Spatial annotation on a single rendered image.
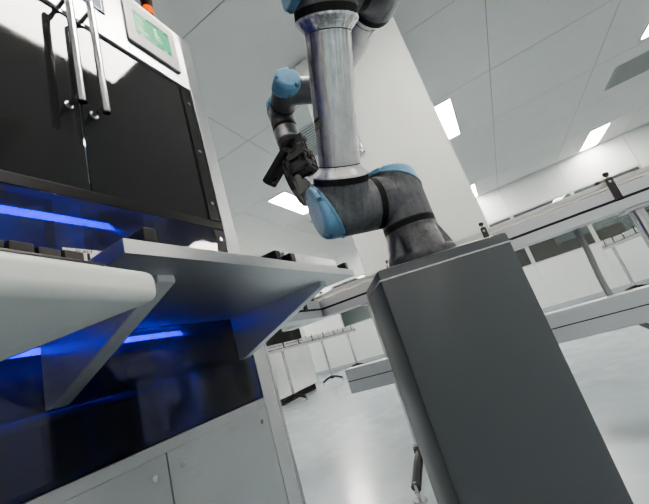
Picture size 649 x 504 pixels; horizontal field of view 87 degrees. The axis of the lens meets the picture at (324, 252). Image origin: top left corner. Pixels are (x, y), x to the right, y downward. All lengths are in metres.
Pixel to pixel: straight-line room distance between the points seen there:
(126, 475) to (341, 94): 0.84
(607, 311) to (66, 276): 1.67
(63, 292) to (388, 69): 2.70
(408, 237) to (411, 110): 1.97
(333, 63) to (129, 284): 0.52
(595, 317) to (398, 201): 1.14
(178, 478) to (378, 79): 2.59
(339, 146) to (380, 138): 1.94
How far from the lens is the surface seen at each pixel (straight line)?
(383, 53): 2.94
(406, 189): 0.75
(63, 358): 0.76
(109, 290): 0.32
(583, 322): 1.70
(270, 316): 1.03
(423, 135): 2.53
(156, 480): 0.92
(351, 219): 0.69
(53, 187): 0.98
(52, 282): 0.29
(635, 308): 1.73
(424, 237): 0.71
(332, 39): 0.70
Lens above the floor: 0.69
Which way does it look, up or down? 15 degrees up
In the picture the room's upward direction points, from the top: 18 degrees counter-clockwise
